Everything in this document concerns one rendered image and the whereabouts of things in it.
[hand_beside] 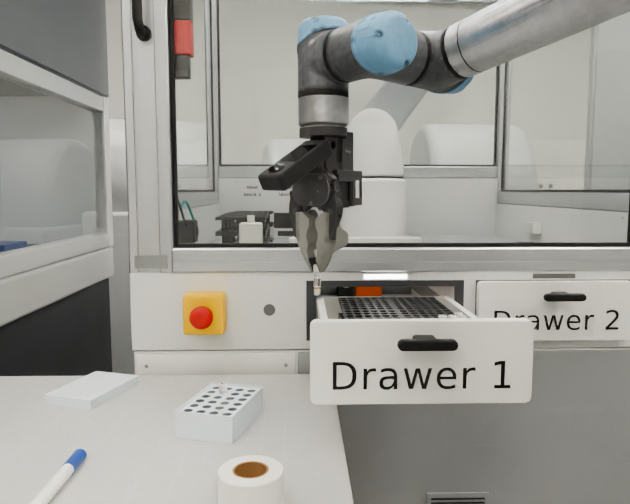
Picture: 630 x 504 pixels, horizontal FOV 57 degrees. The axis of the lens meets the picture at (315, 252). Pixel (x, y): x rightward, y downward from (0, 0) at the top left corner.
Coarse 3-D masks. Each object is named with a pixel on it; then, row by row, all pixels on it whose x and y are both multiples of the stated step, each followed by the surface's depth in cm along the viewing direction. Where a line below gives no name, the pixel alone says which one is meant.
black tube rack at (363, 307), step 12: (348, 300) 104; (360, 300) 105; (372, 300) 104; (384, 300) 105; (396, 300) 104; (408, 300) 105; (420, 300) 104; (432, 300) 105; (348, 312) 94; (360, 312) 94; (372, 312) 94; (384, 312) 94; (396, 312) 94; (408, 312) 94; (420, 312) 94; (432, 312) 94; (444, 312) 94
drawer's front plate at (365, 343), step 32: (320, 320) 75; (352, 320) 75; (384, 320) 75; (416, 320) 75; (448, 320) 75; (480, 320) 75; (512, 320) 75; (320, 352) 75; (352, 352) 75; (384, 352) 75; (416, 352) 75; (448, 352) 75; (480, 352) 75; (512, 352) 76; (320, 384) 75; (384, 384) 76; (416, 384) 76; (448, 384) 76; (480, 384) 76; (512, 384) 76
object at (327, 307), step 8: (320, 296) 111; (328, 296) 111; (336, 296) 111; (344, 296) 111; (352, 296) 111; (360, 296) 111; (368, 296) 111; (376, 296) 111; (384, 296) 111; (392, 296) 111; (400, 296) 111; (408, 296) 111; (416, 296) 111; (424, 296) 111; (432, 296) 111; (440, 296) 111; (448, 296) 111; (320, 304) 103; (328, 304) 110; (336, 304) 110; (448, 304) 107; (456, 304) 103; (320, 312) 96; (328, 312) 110; (336, 312) 110; (464, 312) 97
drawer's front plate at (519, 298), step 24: (480, 288) 106; (504, 288) 107; (528, 288) 107; (552, 288) 107; (576, 288) 107; (600, 288) 107; (624, 288) 107; (480, 312) 107; (528, 312) 107; (552, 312) 107; (576, 312) 107; (600, 312) 108; (624, 312) 108; (552, 336) 108; (576, 336) 108; (600, 336) 108; (624, 336) 108
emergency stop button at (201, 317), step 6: (192, 312) 100; (198, 312) 100; (204, 312) 100; (210, 312) 101; (192, 318) 100; (198, 318) 100; (204, 318) 100; (210, 318) 101; (192, 324) 101; (198, 324) 100; (204, 324) 100; (210, 324) 101
